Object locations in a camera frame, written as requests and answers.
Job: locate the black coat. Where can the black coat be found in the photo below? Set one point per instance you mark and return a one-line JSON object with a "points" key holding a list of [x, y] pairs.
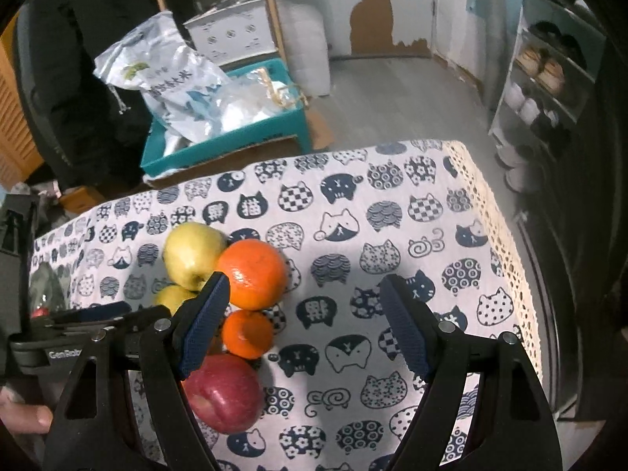
{"points": [[73, 59]]}

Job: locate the red apple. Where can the red apple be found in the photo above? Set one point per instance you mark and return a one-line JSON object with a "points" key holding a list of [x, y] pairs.
{"points": [[225, 397]]}

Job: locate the wooden louvre door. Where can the wooden louvre door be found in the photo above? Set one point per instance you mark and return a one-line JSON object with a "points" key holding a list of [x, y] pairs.
{"points": [[12, 122]]}

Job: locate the white printed bag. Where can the white printed bag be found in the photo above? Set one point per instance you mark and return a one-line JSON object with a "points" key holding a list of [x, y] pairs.
{"points": [[162, 59]]}

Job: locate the wooden stool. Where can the wooden stool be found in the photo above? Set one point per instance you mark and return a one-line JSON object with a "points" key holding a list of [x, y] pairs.
{"points": [[81, 198]]}

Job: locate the shoe rack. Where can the shoe rack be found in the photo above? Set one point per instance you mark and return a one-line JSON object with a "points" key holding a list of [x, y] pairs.
{"points": [[505, 98]]}

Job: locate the wooden shelf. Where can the wooden shelf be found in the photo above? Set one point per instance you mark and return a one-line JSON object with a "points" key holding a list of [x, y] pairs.
{"points": [[271, 10]]}

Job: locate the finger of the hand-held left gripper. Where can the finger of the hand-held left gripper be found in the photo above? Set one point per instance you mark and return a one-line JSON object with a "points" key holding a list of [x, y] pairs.
{"points": [[142, 316], [98, 312]]}

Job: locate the small orange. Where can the small orange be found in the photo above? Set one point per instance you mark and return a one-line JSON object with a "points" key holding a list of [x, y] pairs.
{"points": [[248, 333]]}

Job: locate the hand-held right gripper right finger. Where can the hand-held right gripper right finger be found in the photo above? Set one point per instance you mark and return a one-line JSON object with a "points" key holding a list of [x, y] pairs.
{"points": [[407, 328]]}

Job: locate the teal box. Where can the teal box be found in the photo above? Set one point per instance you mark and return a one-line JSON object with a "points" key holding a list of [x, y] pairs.
{"points": [[221, 149]]}

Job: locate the person's left hand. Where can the person's left hand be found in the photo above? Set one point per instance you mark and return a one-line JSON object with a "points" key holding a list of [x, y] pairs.
{"points": [[24, 414]]}

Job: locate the white quilted bundle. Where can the white quilted bundle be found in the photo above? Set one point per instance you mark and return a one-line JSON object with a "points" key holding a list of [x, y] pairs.
{"points": [[304, 44]]}

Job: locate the white storage box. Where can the white storage box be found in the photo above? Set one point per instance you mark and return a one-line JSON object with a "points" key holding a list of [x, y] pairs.
{"points": [[230, 34]]}

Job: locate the small green apple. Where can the small green apple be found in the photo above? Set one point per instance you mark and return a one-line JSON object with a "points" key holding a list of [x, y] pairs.
{"points": [[171, 299]]}

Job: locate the large orange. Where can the large orange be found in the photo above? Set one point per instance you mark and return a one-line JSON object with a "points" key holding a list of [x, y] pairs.
{"points": [[255, 274]]}

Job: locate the cat print tablecloth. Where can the cat print tablecloth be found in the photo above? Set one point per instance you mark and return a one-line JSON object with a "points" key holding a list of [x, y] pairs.
{"points": [[343, 196]]}

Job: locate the clear plastic bag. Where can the clear plastic bag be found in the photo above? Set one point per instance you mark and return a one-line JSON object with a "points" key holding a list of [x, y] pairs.
{"points": [[245, 103]]}

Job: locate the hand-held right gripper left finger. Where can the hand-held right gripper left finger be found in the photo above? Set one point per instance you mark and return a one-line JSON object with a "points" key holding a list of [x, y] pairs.
{"points": [[206, 324]]}

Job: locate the brown shoe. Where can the brown shoe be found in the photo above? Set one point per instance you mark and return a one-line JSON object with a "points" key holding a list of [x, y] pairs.
{"points": [[552, 72], [529, 58]]}

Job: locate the white shoe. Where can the white shoe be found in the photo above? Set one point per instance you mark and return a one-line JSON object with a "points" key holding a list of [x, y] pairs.
{"points": [[515, 94], [531, 109]]}

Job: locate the large green apple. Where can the large green apple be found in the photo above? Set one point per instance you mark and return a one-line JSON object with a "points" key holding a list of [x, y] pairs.
{"points": [[191, 255]]}

